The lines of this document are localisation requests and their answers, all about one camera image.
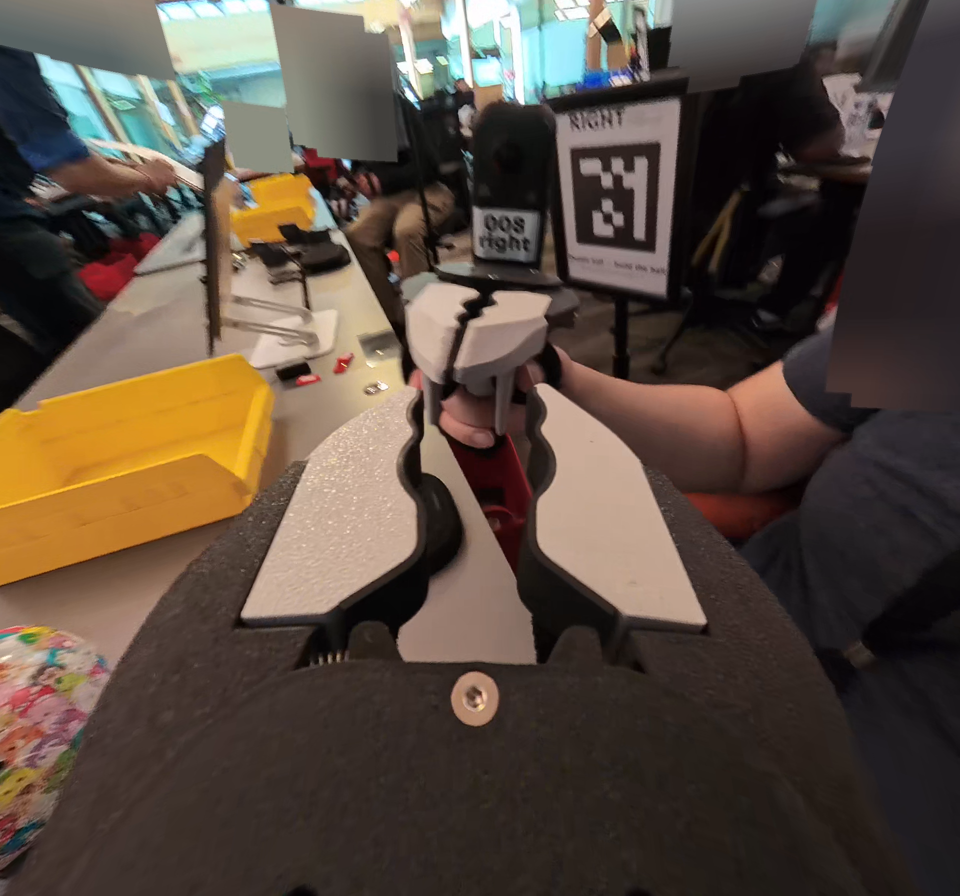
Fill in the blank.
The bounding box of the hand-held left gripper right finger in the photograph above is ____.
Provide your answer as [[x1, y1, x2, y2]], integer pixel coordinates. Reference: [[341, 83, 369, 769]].
[[516, 383, 709, 661]]

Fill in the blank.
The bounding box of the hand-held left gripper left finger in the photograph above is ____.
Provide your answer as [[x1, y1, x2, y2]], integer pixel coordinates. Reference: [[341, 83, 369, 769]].
[[238, 386, 465, 631]]

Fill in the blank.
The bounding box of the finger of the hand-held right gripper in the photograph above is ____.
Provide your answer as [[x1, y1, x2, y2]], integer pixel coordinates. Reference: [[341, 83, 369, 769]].
[[405, 283, 485, 428], [453, 290, 552, 436]]

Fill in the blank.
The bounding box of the colourful puzzle ball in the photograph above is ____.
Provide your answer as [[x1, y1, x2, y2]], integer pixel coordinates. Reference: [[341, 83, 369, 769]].
[[0, 625, 114, 875]]

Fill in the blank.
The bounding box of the person's right forearm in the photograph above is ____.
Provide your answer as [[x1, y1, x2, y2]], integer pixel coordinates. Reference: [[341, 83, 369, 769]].
[[577, 356, 852, 496]]

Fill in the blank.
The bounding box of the person's right hand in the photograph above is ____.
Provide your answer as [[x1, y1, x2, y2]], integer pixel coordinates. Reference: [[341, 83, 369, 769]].
[[439, 351, 588, 451]]

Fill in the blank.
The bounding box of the metal plate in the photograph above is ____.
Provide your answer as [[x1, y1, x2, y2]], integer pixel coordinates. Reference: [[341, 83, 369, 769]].
[[358, 330, 406, 368]]

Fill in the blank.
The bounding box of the framed marker sign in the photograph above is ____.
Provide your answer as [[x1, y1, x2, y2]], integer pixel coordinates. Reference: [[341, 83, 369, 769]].
[[551, 82, 691, 305]]

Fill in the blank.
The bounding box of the black sign tripod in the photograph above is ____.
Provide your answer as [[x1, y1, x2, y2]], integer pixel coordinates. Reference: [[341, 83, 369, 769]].
[[609, 295, 635, 381]]

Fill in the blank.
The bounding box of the red chair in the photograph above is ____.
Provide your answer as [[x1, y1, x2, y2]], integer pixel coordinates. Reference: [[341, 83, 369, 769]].
[[684, 484, 811, 545], [447, 433, 535, 575], [75, 232, 162, 305]]

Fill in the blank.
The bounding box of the white board stand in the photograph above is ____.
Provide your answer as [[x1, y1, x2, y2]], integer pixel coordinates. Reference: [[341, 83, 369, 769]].
[[223, 292, 340, 371]]

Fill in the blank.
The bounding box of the black device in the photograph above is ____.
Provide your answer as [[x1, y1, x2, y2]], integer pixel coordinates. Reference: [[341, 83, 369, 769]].
[[247, 223, 354, 284]]

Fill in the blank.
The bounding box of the yellow plastic bin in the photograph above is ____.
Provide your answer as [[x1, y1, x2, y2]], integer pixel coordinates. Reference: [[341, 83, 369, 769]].
[[228, 172, 318, 248], [0, 352, 277, 588]]

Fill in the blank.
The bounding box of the wooden instruction board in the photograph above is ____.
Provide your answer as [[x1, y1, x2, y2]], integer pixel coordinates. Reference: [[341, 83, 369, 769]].
[[201, 137, 235, 359]]

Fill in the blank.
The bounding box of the person in dark shirt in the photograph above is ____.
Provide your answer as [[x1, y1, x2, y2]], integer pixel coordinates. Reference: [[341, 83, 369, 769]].
[[738, 326, 960, 896]]

